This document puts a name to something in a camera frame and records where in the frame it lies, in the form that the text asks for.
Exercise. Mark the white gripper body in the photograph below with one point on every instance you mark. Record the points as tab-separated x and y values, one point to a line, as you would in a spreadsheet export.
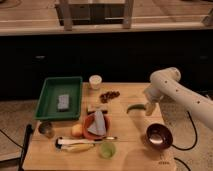
152	94

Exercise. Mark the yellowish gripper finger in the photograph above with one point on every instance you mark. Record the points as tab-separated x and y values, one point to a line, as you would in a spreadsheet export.
148	109
152	107

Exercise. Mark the green pepper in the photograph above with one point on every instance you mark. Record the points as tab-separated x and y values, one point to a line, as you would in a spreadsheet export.
136	106

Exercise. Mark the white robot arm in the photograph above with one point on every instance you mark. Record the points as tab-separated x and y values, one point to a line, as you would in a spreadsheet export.
166	82

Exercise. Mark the green plastic cup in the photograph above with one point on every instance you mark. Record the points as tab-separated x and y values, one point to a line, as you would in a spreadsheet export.
107	150

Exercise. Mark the white plastic cup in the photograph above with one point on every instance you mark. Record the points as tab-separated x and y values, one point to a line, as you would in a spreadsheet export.
95	82

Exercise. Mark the small metal cup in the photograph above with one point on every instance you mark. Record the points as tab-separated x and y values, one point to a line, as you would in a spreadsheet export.
46	129

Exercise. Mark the dark purple bowl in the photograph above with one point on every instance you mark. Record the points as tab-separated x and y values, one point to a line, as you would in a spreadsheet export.
159	136

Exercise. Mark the bunch of red grapes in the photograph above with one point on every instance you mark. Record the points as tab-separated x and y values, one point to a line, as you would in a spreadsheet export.
106	97

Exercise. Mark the grey cloth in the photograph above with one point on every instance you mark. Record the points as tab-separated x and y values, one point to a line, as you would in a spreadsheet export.
98	126

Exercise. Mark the orange fruit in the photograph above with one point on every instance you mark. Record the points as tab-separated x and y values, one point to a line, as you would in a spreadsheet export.
77	130

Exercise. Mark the yellow banana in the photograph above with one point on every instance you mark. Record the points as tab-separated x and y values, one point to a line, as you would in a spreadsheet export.
77	147

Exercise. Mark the grey sponge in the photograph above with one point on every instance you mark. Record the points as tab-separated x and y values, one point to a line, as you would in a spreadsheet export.
63	102

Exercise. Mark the green plastic tray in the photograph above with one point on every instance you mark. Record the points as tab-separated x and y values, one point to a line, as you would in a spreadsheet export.
48	100

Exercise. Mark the black table leg bar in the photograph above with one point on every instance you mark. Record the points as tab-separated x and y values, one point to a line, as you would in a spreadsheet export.
28	132

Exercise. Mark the white handled knife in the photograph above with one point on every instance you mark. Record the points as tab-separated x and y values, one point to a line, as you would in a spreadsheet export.
61	141

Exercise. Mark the wooden stool frame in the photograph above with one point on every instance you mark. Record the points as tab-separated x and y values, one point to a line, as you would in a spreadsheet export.
73	13

